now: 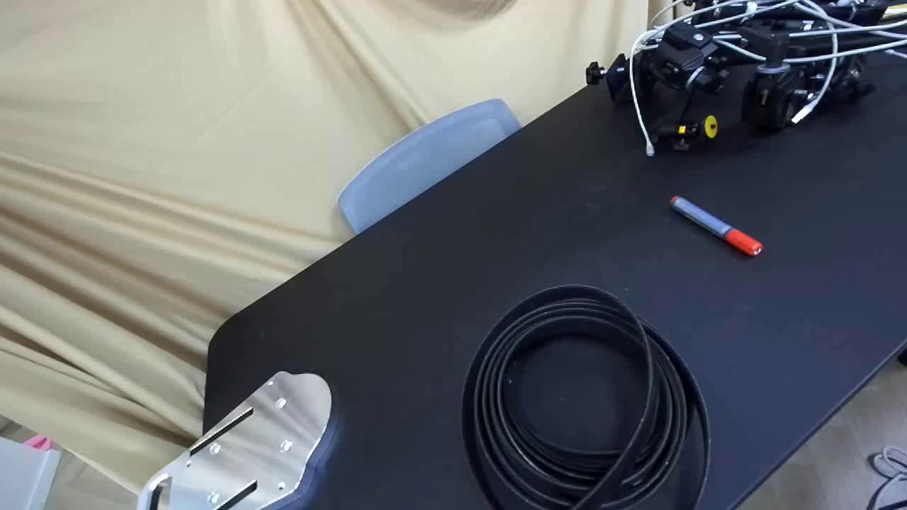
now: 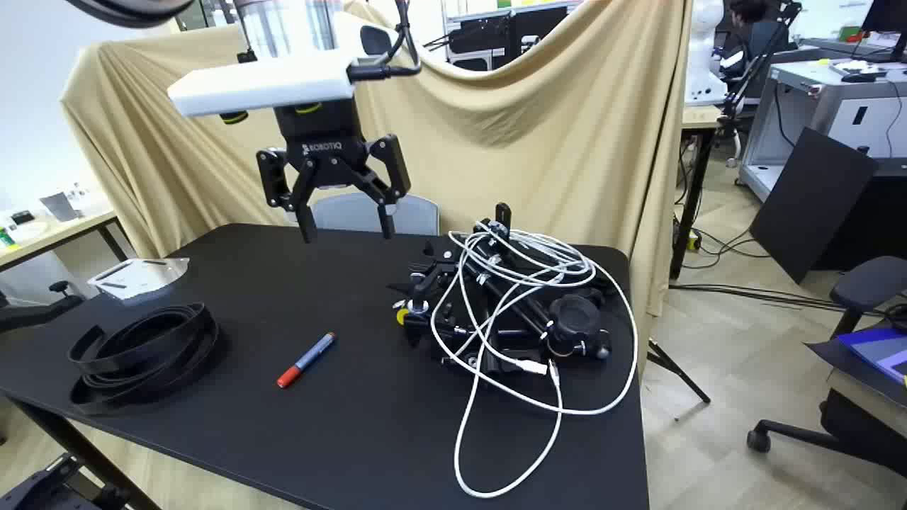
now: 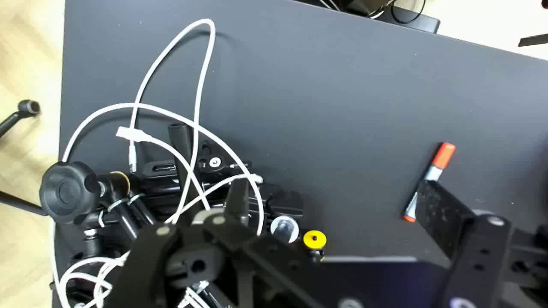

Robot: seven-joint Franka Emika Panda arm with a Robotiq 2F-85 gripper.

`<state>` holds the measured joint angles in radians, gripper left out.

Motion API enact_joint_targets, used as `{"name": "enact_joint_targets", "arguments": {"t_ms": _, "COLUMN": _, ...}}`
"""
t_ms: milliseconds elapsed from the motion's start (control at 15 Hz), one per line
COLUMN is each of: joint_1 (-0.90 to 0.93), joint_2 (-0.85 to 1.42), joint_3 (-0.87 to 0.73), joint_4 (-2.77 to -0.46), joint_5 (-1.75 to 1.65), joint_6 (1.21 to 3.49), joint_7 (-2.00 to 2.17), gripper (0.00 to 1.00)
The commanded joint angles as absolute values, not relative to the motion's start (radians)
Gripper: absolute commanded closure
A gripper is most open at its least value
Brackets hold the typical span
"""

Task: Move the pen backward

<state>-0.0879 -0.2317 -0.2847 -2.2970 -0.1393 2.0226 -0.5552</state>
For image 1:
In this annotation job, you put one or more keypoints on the blue pen with red cap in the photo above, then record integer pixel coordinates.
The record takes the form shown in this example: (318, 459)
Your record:
(710, 218)

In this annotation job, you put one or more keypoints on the grey-blue chair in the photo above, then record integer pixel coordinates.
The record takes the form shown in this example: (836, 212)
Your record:
(415, 164)

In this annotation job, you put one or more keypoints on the silver metal plate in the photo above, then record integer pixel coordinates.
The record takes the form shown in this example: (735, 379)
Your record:
(256, 453)

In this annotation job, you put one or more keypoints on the black folded tripod rig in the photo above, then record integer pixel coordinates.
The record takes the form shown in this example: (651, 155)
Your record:
(681, 86)

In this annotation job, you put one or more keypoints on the beige backdrop cloth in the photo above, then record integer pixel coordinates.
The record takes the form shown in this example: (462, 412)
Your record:
(143, 188)

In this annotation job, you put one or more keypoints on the small pink object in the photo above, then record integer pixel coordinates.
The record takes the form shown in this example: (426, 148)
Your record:
(38, 439)

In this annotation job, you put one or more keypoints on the white plastic box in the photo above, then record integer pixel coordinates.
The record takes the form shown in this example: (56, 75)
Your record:
(22, 477)

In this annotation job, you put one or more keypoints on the grey floor object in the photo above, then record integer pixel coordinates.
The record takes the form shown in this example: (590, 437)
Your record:
(892, 477)

